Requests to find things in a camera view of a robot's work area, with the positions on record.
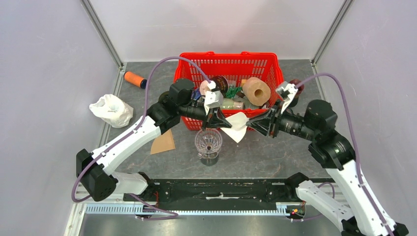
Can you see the white plastic bag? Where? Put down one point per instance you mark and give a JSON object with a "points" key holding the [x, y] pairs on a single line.
{"points": [[112, 110]]}

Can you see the white cable duct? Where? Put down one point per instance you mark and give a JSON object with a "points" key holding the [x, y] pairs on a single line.
{"points": [[139, 209]]}

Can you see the brown paper coffee filter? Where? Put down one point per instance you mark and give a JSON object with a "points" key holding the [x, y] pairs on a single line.
{"points": [[163, 143]]}

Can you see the green lotion bottle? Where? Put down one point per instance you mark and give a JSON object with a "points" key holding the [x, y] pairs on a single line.
{"points": [[229, 104]]}

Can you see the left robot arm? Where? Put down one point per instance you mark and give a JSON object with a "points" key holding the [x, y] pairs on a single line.
{"points": [[96, 170]]}

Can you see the brown toilet paper roll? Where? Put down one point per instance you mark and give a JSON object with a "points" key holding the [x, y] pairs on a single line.
{"points": [[256, 91]]}

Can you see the green crumpled wrapper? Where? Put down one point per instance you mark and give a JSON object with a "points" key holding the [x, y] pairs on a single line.
{"points": [[232, 92]]}

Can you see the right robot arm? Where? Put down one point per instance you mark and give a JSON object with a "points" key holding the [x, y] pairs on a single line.
{"points": [[363, 215]]}

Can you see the orange cylinder with blue cap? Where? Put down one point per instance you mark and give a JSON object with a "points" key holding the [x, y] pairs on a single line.
{"points": [[135, 79]]}

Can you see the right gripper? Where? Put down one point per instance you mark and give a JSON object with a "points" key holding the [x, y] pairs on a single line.
{"points": [[260, 123]]}

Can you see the red plastic shopping basket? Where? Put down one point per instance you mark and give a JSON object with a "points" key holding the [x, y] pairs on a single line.
{"points": [[234, 67]]}

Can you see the clear glass dripper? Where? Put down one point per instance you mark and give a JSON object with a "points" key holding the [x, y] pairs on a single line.
{"points": [[208, 141]]}

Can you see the dark green glass dripper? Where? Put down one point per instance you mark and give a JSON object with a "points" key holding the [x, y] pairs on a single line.
{"points": [[164, 99]]}

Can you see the white paper coffee filter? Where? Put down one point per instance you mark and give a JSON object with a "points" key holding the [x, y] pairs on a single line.
{"points": [[239, 127]]}

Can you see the black mounting rail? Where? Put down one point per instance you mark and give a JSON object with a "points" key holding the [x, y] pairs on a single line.
{"points": [[218, 194]]}

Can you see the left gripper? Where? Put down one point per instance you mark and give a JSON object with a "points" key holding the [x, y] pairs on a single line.
{"points": [[220, 121]]}

